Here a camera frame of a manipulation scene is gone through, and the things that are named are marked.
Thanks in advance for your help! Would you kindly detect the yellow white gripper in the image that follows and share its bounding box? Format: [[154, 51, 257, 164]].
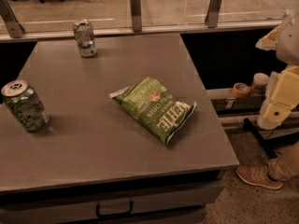
[[258, 65, 299, 130]]

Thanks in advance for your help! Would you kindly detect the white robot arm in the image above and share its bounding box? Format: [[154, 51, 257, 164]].
[[256, 8, 299, 130]]

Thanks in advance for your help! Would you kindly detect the green jalapeno kettle chip bag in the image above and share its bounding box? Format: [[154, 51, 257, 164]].
[[109, 77, 197, 146]]

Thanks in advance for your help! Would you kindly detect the paper coffee cup with lid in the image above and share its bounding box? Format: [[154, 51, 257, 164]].
[[250, 73, 269, 93]]

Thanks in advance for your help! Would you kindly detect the orange tape roll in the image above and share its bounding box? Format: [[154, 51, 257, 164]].
[[233, 82, 250, 98]]

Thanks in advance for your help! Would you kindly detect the black stand leg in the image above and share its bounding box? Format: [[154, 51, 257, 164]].
[[243, 118, 277, 159]]

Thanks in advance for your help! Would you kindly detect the tan trouser leg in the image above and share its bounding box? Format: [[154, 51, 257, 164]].
[[268, 142, 299, 181]]

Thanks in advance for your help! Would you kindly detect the brown sneaker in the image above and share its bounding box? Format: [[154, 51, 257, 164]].
[[235, 165, 282, 190]]

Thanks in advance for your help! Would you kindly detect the grey table drawer cabinet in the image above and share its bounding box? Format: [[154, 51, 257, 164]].
[[0, 179, 224, 224]]

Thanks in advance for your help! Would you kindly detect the white green soda can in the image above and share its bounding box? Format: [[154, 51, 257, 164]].
[[73, 20, 97, 57]]

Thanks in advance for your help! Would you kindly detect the right metal railing post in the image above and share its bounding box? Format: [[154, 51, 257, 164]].
[[205, 0, 222, 28]]

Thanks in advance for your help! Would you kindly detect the metal railing post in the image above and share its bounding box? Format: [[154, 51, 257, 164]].
[[205, 0, 222, 28], [130, 0, 142, 32], [0, 0, 24, 38]]

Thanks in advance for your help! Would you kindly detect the middle metal railing post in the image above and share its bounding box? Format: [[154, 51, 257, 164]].
[[130, 0, 142, 32]]

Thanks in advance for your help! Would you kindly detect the black drawer handle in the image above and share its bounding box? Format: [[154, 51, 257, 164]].
[[95, 201, 134, 219]]

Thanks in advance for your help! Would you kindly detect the left metal railing post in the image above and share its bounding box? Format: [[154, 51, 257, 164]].
[[0, 0, 24, 38]]

